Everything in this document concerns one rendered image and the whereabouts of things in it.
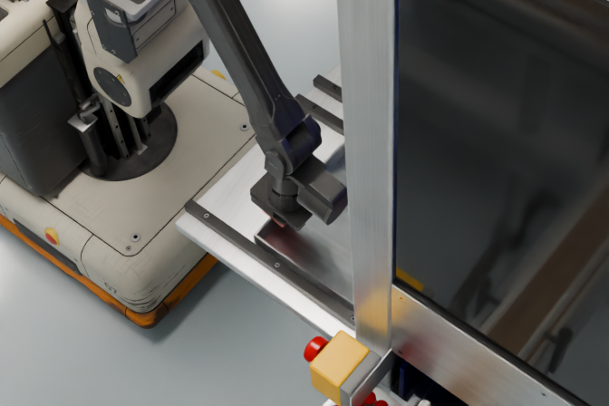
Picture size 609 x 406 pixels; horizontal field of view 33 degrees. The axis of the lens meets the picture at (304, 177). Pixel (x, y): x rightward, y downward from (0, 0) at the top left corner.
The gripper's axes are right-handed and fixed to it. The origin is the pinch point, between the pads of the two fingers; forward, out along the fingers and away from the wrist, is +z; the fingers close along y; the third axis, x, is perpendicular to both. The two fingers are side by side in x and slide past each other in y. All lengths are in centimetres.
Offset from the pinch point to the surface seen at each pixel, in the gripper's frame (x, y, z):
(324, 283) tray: -5.6, 12.9, -4.0
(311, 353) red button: -19.0, 20.5, -15.0
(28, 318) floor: -25, -60, 101
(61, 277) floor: -11, -62, 101
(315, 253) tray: -0.9, 7.5, 0.2
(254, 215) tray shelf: -1.5, -5.2, 2.6
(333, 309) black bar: -7.7, 16.5, -3.1
